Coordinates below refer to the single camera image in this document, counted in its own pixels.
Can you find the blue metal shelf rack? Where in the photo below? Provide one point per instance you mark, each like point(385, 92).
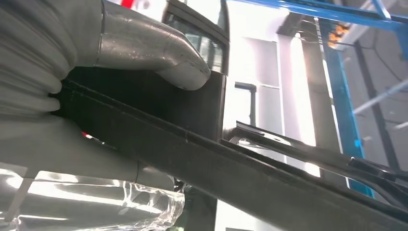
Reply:
point(344, 111)

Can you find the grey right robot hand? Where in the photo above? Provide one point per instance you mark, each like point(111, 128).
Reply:
point(143, 47)

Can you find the white car with red stripe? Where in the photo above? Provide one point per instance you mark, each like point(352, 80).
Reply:
point(267, 63)

